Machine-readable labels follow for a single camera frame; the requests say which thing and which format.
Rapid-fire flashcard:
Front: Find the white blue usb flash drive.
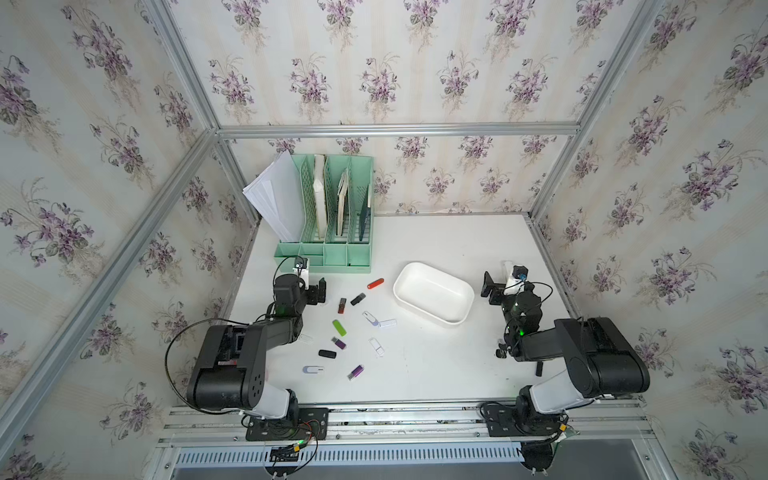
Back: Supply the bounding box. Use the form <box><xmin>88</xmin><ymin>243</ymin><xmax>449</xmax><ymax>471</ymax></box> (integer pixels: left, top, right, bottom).
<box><xmin>362</xmin><ymin>311</ymin><xmax>380</xmax><ymax>327</ymax></box>

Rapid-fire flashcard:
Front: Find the white plastic storage box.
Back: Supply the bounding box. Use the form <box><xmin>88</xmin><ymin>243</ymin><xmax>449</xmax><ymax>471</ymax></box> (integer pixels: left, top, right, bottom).
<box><xmin>392</xmin><ymin>262</ymin><xmax>475</xmax><ymax>327</ymax></box>

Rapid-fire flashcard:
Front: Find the white slim usb flash drive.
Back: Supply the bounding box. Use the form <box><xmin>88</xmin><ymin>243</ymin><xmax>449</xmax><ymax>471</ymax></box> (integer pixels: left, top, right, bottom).
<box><xmin>369</xmin><ymin>338</ymin><xmax>385</xmax><ymax>358</ymax></box>

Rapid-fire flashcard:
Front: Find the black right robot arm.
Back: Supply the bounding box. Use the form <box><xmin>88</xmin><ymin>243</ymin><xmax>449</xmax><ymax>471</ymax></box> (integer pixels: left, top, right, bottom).
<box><xmin>481</xmin><ymin>265</ymin><xmax>650</xmax><ymax>431</ymax></box>

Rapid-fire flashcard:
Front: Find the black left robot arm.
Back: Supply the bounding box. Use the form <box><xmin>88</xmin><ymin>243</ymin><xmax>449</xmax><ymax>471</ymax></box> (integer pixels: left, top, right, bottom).
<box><xmin>186</xmin><ymin>273</ymin><xmax>327</xmax><ymax>424</ymax></box>

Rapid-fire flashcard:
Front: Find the green usb flash drive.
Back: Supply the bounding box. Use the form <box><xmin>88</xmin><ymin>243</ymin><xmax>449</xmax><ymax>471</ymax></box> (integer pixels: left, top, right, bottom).
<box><xmin>332</xmin><ymin>319</ymin><xmax>347</xmax><ymax>337</ymax></box>

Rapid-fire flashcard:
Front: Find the dark grey usb flash drive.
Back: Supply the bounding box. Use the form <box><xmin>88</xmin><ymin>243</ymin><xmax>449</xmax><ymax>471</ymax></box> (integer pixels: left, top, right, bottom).
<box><xmin>350</xmin><ymin>293</ymin><xmax>366</xmax><ymax>306</ymax></box>

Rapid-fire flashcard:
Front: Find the purple silver small usb drive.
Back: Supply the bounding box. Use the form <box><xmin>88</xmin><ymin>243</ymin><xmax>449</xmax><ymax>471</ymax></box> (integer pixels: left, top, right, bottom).
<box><xmin>332</xmin><ymin>337</ymin><xmax>347</xmax><ymax>350</ymax></box>

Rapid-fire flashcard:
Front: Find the red usb flash drive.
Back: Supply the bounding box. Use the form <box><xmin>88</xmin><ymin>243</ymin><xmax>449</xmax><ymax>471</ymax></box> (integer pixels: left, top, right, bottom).
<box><xmin>367</xmin><ymin>278</ymin><xmax>385</xmax><ymax>290</ymax></box>

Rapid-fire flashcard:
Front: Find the silver white swivel usb drive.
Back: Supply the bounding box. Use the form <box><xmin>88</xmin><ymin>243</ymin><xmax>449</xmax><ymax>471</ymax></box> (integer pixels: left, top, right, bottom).
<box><xmin>302</xmin><ymin>365</ymin><xmax>324</xmax><ymax>375</ymax></box>

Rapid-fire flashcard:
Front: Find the purple usb flash drive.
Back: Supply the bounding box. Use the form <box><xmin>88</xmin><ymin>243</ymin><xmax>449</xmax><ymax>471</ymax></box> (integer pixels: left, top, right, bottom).
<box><xmin>347</xmin><ymin>365</ymin><xmax>364</xmax><ymax>380</ymax></box>

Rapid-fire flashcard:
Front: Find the white eraser block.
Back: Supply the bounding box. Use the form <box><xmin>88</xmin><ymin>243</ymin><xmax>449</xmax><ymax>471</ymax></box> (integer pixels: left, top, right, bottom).
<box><xmin>502</xmin><ymin>260</ymin><xmax>518</xmax><ymax>288</ymax></box>

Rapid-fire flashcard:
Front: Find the black small clip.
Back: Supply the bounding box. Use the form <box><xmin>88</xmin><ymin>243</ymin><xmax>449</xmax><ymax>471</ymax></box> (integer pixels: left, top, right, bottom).
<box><xmin>495</xmin><ymin>339</ymin><xmax>511</xmax><ymax>359</ymax></box>

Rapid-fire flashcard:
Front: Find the green desk file organizer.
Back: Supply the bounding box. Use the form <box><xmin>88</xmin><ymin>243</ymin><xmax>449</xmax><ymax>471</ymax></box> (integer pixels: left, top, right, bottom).
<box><xmin>274</xmin><ymin>154</ymin><xmax>374</xmax><ymax>274</ymax></box>

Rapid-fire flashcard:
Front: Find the white paper stack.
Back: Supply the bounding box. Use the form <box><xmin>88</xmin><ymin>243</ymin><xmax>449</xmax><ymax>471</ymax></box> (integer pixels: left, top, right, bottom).
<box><xmin>242</xmin><ymin>152</ymin><xmax>306</xmax><ymax>243</ymax></box>

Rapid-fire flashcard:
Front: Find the beige notebook in organizer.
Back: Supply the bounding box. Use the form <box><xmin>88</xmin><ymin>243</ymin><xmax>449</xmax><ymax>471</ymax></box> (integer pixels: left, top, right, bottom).
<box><xmin>336</xmin><ymin>168</ymin><xmax>349</xmax><ymax>236</ymax></box>

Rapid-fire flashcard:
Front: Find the white book in organizer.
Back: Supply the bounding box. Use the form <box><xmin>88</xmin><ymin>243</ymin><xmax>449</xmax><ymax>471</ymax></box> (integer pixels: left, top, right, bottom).
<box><xmin>312</xmin><ymin>154</ymin><xmax>328</xmax><ymax>242</ymax></box>

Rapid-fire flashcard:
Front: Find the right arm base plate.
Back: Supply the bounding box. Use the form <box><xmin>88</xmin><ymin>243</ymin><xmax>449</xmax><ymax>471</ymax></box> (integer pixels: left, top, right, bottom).
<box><xmin>479</xmin><ymin>402</ymin><xmax>567</xmax><ymax>438</ymax></box>

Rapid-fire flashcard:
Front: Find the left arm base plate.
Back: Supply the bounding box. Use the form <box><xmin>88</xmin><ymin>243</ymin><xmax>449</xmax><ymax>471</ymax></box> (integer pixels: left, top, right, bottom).
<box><xmin>245</xmin><ymin>407</ymin><xmax>330</xmax><ymax>442</ymax></box>

